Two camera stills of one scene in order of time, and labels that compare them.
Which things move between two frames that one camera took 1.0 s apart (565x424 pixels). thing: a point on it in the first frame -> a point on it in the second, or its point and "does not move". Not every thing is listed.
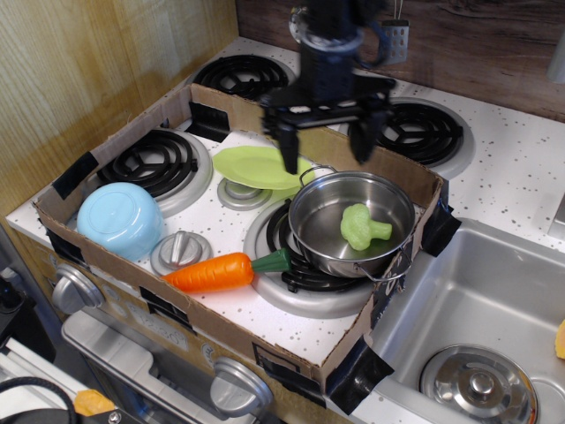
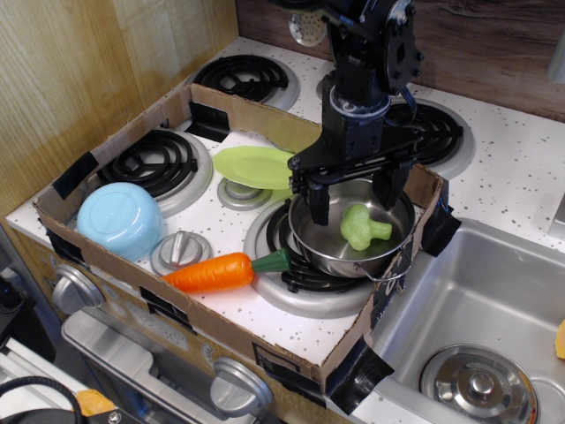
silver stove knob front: (178, 252) does not move
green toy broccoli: (358, 230) does not move
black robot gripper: (331, 94) -> (350, 146)
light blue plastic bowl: (123, 217) does not move
